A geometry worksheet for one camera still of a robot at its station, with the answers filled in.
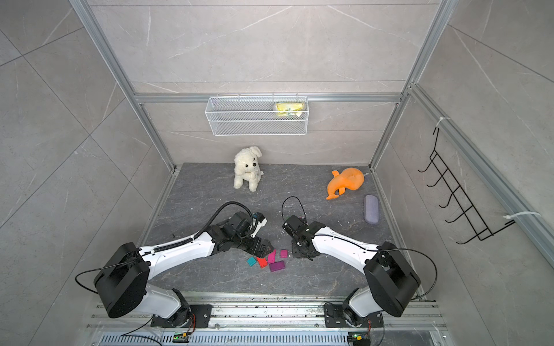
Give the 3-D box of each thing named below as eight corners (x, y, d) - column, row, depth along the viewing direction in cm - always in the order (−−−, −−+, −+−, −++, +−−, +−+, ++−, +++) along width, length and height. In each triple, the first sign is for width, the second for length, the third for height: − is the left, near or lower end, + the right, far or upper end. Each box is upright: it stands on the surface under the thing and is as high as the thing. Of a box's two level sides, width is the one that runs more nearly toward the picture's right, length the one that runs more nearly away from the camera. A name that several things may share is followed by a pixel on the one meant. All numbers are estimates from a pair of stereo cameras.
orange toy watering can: (328, 201, 107) (331, 191, 102) (317, 184, 115) (319, 175, 109) (363, 188, 113) (367, 178, 107) (350, 173, 120) (354, 163, 114)
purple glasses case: (363, 222, 100) (365, 219, 97) (364, 196, 109) (366, 193, 107) (376, 225, 99) (379, 222, 96) (376, 199, 108) (378, 195, 106)
